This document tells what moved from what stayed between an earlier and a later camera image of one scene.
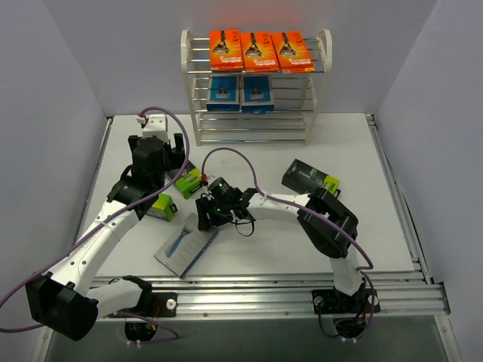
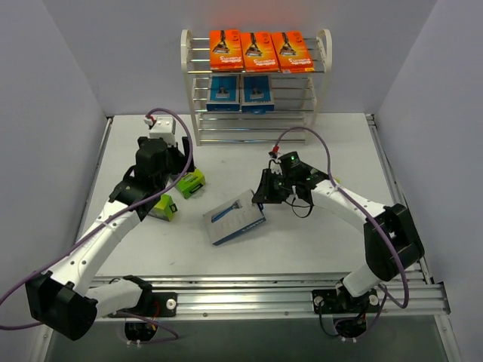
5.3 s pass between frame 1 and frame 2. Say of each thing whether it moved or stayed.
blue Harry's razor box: stayed
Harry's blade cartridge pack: stayed
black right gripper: moved
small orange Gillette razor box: stayed
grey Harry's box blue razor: moved
